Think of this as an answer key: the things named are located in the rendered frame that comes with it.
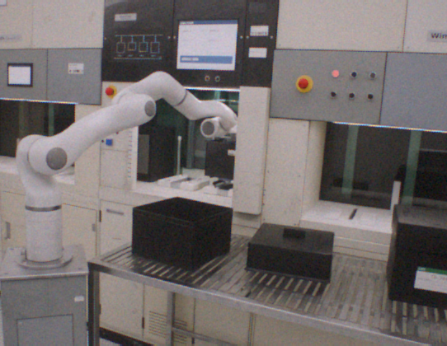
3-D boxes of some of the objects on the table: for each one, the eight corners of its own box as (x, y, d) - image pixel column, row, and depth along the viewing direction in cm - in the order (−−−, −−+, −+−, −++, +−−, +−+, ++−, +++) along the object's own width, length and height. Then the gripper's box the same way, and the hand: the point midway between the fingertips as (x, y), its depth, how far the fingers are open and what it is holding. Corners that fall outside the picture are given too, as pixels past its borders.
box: (386, 300, 128) (397, 222, 124) (384, 268, 155) (393, 203, 151) (486, 317, 119) (501, 236, 115) (466, 282, 146) (478, 213, 142)
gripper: (238, 120, 197) (251, 120, 213) (206, 118, 203) (222, 118, 219) (237, 137, 198) (250, 135, 214) (205, 133, 204) (220, 132, 221)
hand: (234, 126), depth 215 cm, fingers closed on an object, 3 cm apart
